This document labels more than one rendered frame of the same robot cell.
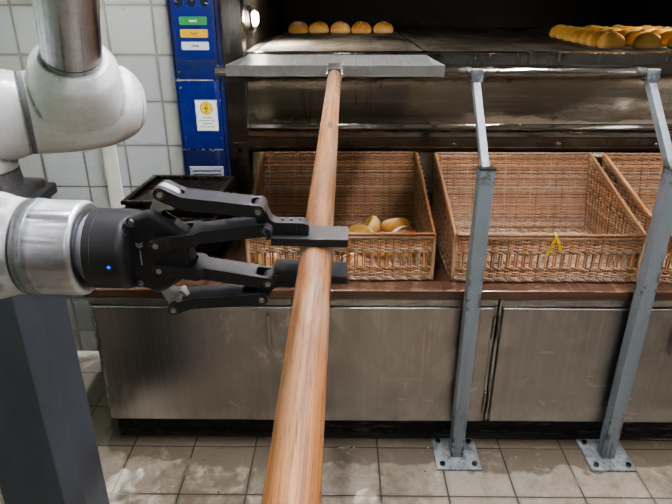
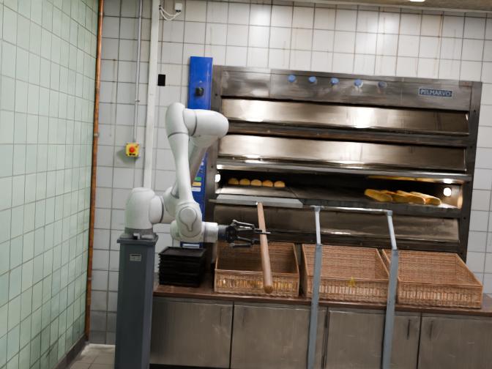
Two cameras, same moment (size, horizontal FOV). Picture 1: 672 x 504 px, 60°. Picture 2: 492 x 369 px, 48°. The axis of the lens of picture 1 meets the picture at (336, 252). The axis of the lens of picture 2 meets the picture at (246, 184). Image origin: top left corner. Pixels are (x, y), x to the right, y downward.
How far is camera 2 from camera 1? 2.00 m
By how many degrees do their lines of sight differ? 20
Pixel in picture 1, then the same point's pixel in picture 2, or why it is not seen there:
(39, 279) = (209, 236)
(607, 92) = (382, 221)
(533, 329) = (343, 323)
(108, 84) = not seen: hidden behind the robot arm
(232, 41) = (210, 188)
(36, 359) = (146, 297)
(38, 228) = (210, 226)
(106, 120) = not seen: hidden behind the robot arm
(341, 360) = (254, 334)
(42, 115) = (168, 210)
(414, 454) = not seen: outside the picture
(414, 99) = (292, 218)
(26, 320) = (147, 280)
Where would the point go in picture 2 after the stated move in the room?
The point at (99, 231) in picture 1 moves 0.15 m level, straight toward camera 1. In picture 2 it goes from (221, 228) to (234, 233)
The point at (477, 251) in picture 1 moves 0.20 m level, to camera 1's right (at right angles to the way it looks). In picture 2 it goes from (315, 280) to (348, 282)
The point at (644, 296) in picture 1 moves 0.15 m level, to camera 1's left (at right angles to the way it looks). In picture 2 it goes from (389, 306) to (366, 304)
